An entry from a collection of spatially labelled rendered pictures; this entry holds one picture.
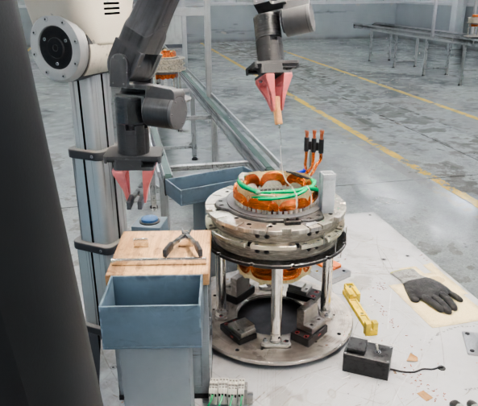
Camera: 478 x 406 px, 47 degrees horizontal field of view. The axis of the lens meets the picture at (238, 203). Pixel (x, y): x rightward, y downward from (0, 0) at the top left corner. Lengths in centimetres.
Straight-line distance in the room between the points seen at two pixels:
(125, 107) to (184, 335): 40
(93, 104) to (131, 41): 47
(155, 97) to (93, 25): 41
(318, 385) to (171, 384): 34
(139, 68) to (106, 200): 57
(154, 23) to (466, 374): 95
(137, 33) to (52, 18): 43
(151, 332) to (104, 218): 58
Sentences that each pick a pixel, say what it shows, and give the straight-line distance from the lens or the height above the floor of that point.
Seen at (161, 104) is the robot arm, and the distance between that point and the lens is 95.
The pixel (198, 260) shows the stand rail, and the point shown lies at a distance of 105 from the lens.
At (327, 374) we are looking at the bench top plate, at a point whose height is 78.
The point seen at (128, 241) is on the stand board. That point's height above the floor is 106.
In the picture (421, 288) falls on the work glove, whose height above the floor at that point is 80.
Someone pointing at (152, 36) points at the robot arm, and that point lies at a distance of 96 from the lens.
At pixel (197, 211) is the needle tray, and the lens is 156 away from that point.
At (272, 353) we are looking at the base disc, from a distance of 127.
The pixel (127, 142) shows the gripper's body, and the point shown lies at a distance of 100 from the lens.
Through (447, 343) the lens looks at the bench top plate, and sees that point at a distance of 141.
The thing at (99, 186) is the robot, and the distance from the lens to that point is 146.
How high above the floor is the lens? 155
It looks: 21 degrees down
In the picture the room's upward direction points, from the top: straight up
